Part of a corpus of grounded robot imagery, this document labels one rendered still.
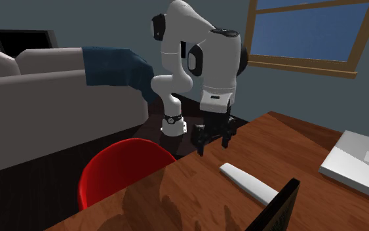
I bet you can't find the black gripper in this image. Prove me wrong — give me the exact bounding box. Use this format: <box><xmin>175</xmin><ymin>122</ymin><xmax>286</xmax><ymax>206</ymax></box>
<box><xmin>191</xmin><ymin>98</ymin><xmax>239</xmax><ymax>158</ymax></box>

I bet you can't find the dark robot stand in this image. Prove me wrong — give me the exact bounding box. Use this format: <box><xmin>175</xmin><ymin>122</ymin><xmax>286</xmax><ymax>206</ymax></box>
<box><xmin>132</xmin><ymin>94</ymin><xmax>250</xmax><ymax>161</ymax></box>

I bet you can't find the white remote control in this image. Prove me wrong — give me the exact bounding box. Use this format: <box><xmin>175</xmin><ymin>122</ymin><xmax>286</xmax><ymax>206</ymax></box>
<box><xmin>219</xmin><ymin>162</ymin><xmax>279</xmax><ymax>207</ymax></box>

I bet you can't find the brown wooden table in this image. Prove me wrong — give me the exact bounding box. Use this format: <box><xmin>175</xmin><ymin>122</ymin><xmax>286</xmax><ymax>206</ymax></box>
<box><xmin>45</xmin><ymin>110</ymin><xmax>369</xmax><ymax>231</ymax></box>

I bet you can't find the red chair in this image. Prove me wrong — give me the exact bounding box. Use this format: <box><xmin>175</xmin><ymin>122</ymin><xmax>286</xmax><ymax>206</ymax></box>
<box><xmin>77</xmin><ymin>137</ymin><xmax>177</xmax><ymax>212</ymax></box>

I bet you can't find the dark blue blanket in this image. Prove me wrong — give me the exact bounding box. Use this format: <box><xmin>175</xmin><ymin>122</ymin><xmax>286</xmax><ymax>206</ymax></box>
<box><xmin>81</xmin><ymin>46</ymin><xmax>160</xmax><ymax>104</ymax></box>

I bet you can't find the wooden framed window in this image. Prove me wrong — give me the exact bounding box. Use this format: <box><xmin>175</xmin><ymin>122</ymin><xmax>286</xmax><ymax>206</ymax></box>
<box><xmin>243</xmin><ymin>0</ymin><xmax>369</xmax><ymax>80</ymax></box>

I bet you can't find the silver closed laptop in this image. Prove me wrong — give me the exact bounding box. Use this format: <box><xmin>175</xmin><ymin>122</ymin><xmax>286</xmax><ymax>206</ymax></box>
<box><xmin>318</xmin><ymin>129</ymin><xmax>369</xmax><ymax>206</ymax></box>

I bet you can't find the grey sofa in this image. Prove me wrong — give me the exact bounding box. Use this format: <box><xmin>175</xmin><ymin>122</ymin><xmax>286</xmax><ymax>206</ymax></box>
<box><xmin>0</xmin><ymin>47</ymin><xmax>150</xmax><ymax>178</ymax></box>

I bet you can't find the grey framed black screen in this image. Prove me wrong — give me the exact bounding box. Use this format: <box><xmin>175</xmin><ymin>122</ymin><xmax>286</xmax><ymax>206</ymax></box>
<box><xmin>0</xmin><ymin>28</ymin><xmax>59</xmax><ymax>58</ymax></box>

